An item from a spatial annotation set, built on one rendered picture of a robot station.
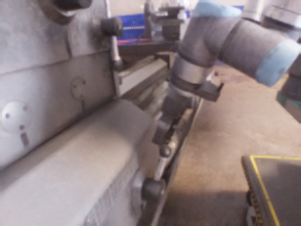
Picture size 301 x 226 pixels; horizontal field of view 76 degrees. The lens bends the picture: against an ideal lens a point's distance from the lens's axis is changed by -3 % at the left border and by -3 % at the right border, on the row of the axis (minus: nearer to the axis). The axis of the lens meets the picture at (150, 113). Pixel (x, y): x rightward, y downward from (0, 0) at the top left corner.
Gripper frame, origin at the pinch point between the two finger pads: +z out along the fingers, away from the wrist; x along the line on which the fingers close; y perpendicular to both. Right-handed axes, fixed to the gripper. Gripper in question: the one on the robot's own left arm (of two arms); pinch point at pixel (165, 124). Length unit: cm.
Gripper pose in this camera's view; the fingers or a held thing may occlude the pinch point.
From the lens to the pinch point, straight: 59.5
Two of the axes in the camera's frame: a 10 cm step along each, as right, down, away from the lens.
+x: -3.5, 5.0, -7.9
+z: -2.8, 7.5, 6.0
